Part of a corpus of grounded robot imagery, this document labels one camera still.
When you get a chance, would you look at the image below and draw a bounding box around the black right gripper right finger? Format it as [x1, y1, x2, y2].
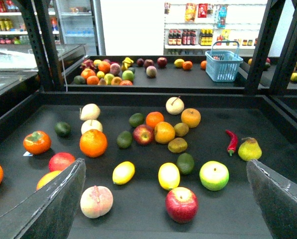
[246, 160, 297, 239]

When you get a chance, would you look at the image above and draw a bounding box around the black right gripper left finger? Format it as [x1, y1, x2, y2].
[0, 158, 86, 239]

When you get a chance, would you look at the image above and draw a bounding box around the yellow lemon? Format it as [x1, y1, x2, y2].
[158, 162, 180, 191]
[112, 161, 135, 185]

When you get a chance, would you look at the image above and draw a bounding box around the black fruit shelf tray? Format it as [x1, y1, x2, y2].
[0, 93, 297, 239]

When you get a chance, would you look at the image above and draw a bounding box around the orange front left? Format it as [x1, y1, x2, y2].
[36, 170, 62, 191]

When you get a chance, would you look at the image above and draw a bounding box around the pale peach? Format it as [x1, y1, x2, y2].
[80, 186, 114, 219]

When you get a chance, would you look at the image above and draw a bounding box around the red pomegranate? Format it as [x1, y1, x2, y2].
[48, 152, 76, 172]

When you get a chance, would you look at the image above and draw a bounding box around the white price tag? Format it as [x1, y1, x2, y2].
[23, 151, 33, 157]

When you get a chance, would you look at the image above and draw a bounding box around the yellow green pear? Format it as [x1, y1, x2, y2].
[238, 137, 262, 161]

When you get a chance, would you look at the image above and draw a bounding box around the orange persimmon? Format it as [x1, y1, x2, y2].
[23, 130, 52, 155]

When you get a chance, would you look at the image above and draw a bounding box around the green apple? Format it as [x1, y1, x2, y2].
[199, 161, 229, 191]

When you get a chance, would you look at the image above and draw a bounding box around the red chili pepper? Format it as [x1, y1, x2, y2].
[225, 130, 238, 156]

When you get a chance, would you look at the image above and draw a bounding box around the large orange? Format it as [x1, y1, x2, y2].
[79, 129, 108, 158]

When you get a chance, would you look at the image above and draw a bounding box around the dark green lime left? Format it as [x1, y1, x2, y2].
[54, 121, 71, 137]

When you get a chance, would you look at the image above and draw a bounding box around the red apple front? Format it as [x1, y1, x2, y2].
[165, 187, 199, 224]

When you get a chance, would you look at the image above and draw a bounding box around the green lime front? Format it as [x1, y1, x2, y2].
[117, 130, 133, 149]

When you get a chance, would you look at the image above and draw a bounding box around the dark green avocado front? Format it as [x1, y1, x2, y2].
[176, 153, 195, 175]

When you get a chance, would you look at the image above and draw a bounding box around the white pear back left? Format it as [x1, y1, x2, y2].
[80, 104, 101, 121]

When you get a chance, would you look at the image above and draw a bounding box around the brown kiwi front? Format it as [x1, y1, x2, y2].
[167, 137, 188, 153]

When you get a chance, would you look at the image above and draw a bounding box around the red yellow apple middle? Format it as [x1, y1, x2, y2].
[133, 124, 154, 146]

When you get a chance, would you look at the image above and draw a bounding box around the green lime back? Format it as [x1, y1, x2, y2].
[129, 113, 145, 128]

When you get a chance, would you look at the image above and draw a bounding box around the yellow orange apple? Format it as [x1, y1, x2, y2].
[154, 121, 175, 144]

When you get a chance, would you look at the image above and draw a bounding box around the small orange tangerine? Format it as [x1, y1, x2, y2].
[146, 111, 164, 129]

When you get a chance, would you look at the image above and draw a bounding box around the white pear back right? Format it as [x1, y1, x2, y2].
[165, 96, 184, 115]

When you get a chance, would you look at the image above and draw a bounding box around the pile of fruit far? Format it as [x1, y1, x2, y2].
[73, 57, 135, 86]

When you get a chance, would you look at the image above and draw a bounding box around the blue shopping basket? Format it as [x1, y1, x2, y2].
[205, 40, 243, 83]

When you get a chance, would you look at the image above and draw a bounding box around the black shelf post right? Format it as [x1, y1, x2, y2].
[244, 0, 284, 95]

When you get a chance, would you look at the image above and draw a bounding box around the black shelf post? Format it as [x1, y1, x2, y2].
[14, 0, 64, 91]
[244, 0, 284, 95]

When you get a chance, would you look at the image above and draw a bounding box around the black shelf post left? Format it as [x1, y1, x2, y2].
[14, 0, 64, 91]

